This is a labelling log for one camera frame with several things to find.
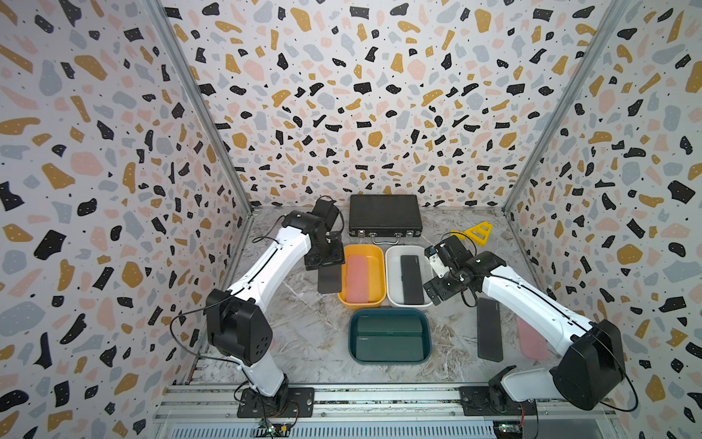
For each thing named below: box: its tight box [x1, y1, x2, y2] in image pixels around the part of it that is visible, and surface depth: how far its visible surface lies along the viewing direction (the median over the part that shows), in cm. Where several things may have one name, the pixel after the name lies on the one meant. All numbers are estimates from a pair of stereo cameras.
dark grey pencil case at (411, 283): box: [400, 255, 425, 306], surface depth 100 cm
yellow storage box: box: [337, 244, 387, 311], surface depth 99 cm
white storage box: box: [385, 245, 435, 307], surface depth 101 cm
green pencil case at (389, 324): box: [356, 315, 423, 332], surface depth 85 cm
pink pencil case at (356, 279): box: [346, 255, 369, 304], surface depth 99 cm
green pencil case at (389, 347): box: [355, 335, 425, 362], surface depth 81 cm
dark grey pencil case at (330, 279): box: [318, 264, 342, 294], surface depth 83 cm
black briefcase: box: [348, 193, 423, 246], surface depth 115 cm
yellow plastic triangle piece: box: [463, 221, 494, 247], surface depth 116 cm
